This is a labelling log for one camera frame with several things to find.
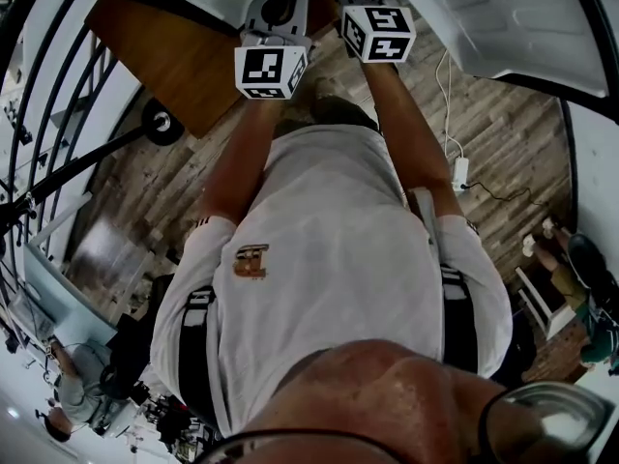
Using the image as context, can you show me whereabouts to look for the person's left forearm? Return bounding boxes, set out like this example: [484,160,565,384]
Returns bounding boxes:
[197,95,291,226]

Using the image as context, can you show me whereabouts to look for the person's face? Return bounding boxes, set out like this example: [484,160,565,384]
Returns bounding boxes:
[231,338,619,464]

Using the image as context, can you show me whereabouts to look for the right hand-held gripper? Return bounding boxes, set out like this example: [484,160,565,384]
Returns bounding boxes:
[331,0,418,65]

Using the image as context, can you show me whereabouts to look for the white cable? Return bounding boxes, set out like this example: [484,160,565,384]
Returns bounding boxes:
[433,48,466,161]

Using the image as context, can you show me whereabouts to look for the black wheel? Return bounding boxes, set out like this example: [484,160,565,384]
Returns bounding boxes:
[142,98,186,147]

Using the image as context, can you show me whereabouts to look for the white appliance door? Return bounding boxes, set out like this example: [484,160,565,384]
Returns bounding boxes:
[381,0,611,100]

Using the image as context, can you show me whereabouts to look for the brown wooden cabinet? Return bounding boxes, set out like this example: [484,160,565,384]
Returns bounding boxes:
[84,0,339,139]

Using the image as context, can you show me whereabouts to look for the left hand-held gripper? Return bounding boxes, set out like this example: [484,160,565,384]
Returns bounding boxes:
[233,0,315,102]

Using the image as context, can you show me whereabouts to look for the black pole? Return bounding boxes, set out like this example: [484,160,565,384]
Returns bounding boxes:
[0,126,152,221]

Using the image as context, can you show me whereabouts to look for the thin black cable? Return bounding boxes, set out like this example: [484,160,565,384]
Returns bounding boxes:
[462,180,548,208]

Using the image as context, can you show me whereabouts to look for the black metal railing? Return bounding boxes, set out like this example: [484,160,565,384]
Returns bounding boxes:
[0,0,146,270]

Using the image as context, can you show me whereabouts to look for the black-rimmed eyeglasses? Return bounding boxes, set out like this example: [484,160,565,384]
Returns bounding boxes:
[192,379,618,464]

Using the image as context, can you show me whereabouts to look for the white table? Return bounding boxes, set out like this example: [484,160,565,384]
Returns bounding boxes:
[21,243,121,348]

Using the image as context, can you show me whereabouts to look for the person's right forearm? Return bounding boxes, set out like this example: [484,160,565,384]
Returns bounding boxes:
[360,60,465,221]

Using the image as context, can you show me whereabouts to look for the white power strip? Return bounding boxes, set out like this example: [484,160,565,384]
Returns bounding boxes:
[452,157,471,192]

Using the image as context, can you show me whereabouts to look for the white chair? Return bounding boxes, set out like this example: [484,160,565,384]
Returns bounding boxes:
[514,265,577,341]

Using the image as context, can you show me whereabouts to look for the black harness strap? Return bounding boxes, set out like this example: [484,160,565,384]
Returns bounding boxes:
[177,285,220,429]
[438,263,480,376]

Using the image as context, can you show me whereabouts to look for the person's white shirt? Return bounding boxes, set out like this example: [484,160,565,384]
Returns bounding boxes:
[150,126,514,439]

